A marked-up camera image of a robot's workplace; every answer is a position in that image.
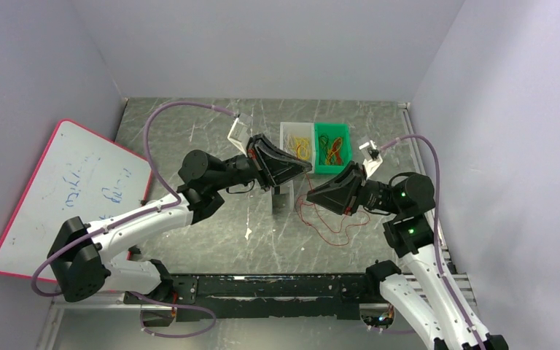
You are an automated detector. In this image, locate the grey perforated cable spool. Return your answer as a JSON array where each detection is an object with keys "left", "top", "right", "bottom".
[{"left": 271, "top": 180, "right": 295, "bottom": 215}]

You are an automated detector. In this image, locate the red wire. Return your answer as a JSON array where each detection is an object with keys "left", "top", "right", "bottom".
[{"left": 295, "top": 174, "right": 371, "bottom": 247}]

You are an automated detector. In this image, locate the clear white plastic bin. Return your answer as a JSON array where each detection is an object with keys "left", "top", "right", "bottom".
[{"left": 280, "top": 122, "right": 316, "bottom": 174}]

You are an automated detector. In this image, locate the green plastic bin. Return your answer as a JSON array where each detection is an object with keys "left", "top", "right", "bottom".
[{"left": 314, "top": 122, "right": 352, "bottom": 174}]

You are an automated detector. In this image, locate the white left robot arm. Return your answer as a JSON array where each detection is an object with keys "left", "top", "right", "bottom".
[{"left": 47, "top": 134, "right": 312, "bottom": 303}]

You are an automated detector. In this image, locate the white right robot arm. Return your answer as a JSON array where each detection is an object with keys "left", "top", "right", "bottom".
[{"left": 306, "top": 161, "right": 509, "bottom": 349}]

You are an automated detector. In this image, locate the pink framed whiteboard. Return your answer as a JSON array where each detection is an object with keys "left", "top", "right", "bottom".
[{"left": 0, "top": 120, "right": 152, "bottom": 278}]

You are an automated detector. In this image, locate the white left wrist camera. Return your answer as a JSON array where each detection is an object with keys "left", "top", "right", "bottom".
[{"left": 227, "top": 113, "right": 253, "bottom": 155}]

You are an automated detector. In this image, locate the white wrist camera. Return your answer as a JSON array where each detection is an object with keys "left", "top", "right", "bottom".
[
  {"left": 357, "top": 136, "right": 383, "bottom": 179},
  {"left": 227, "top": 113, "right": 253, "bottom": 155}
]

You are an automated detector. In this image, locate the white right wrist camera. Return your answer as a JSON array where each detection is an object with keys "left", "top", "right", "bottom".
[{"left": 357, "top": 136, "right": 383, "bottom": 179}]

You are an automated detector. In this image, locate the mixed coloured wire bundle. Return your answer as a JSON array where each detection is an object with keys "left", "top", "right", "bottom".
[{"left": 318, "top": 134, "right": 346, "bottom": 166}]

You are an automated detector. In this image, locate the yellow wire bundle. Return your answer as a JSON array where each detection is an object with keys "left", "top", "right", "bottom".
[{"left": 290, "top": 137, "right": 313, "bottom": 163}]

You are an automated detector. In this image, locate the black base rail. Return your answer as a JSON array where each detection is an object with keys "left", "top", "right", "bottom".
[{"left": 144, "top": 273, "right": 395, "bottom": 327}]

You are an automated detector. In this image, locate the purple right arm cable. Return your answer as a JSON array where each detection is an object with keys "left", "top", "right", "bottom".
[{"left": 367, "top": 133, "right": 489, "bottom": 350}]

